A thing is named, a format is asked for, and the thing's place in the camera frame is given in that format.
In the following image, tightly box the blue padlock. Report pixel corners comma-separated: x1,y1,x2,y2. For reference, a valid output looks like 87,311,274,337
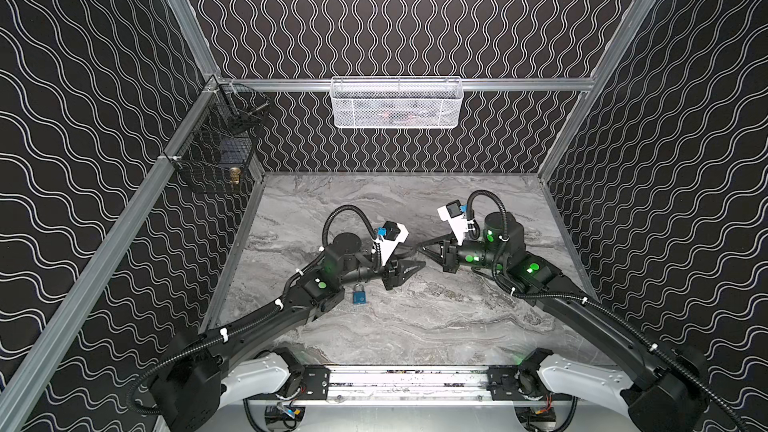
352,283,367,305

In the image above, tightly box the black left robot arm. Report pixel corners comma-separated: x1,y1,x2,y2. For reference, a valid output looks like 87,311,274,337
126,204,425,431

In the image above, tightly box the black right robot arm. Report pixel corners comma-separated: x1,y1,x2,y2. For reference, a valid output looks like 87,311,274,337
417,190,748,431

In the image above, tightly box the brass padlock in basket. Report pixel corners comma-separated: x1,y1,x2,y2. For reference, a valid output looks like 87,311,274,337
229,167,242,189

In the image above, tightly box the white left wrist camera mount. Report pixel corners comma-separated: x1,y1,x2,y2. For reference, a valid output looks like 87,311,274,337
373,221,409,268

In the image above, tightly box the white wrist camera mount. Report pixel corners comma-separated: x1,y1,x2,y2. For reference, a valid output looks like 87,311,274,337
437,200,469,246
373,221,409,268

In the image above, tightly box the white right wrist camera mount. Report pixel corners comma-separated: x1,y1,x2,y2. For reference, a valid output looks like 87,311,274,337
437,200,469,246

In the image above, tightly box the aluminium linear rail base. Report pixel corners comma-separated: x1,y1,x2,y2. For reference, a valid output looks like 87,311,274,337
281,364,652,409

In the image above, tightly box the white wire mesh basket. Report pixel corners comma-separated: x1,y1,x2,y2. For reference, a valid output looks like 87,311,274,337
329,84,464,129

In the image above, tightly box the aluminium horizontal back rail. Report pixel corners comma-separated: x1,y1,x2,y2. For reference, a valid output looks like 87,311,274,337
222,76,596,93

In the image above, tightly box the black wire mesh basket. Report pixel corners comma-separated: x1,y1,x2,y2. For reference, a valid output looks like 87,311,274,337
170,79,272,197

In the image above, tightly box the aluminium frame corner post right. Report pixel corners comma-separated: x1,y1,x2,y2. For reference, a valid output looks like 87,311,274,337
538,0,656,184

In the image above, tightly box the aluminium frame corner post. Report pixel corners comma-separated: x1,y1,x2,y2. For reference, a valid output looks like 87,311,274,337
538,0,656,184
166,0,221,78

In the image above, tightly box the aluminium frame corner post left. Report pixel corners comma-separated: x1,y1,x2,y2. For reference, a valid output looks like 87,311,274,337
166,0,221,78

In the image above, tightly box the aluminium left side rail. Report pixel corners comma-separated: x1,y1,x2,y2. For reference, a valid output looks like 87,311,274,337
1,76,218,431

